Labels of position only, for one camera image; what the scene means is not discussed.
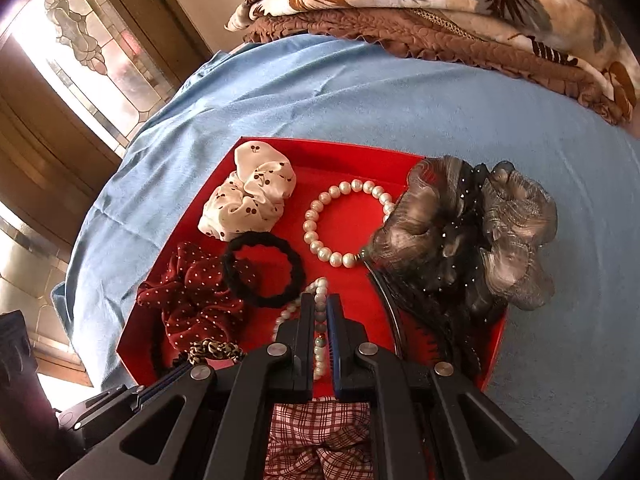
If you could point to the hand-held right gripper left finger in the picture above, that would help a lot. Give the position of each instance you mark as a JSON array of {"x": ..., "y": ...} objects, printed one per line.
[{"x": 295, "y": 360}]

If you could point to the light blue bed cover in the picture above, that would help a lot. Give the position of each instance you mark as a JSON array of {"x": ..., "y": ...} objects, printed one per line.
[{"x": 325, "y": 95}]

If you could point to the red box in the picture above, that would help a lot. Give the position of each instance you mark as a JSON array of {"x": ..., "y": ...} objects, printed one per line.
[{"x": 330, "y": 175}]

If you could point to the dark red polka dot scrunchie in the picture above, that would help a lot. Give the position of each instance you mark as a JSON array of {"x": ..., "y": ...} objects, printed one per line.
[{"x": 195, "y": 295}]

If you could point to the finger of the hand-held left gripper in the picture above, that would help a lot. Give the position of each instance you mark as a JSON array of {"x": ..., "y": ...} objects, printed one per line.
[{"x": 165, "y": 385}]

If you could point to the stained glass window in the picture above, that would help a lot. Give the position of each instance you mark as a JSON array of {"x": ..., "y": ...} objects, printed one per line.
[{"x": 90, "y": 60}]

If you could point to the red plaid scrunchie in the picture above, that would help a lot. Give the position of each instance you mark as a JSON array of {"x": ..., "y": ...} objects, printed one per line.
[{"x": 320, "y": 435}]

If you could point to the grey organza scrunchie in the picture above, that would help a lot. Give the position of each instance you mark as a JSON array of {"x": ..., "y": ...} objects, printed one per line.
[{"x": 500, "y": 230}]

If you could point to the white cherry print scrunchie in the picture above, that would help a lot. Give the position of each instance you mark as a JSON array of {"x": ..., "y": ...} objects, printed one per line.
[{"x": 250, "y": 195}]

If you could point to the black hair comb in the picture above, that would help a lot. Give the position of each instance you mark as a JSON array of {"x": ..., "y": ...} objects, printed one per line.
[{"x": 430, "y": 320}]

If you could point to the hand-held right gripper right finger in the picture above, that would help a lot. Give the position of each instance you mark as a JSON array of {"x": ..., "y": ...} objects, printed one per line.
[{"x": 331, "y": 345}]

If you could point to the floral blanket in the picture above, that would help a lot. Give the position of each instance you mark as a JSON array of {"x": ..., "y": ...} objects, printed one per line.
[{"x": 450, "y": 5}]

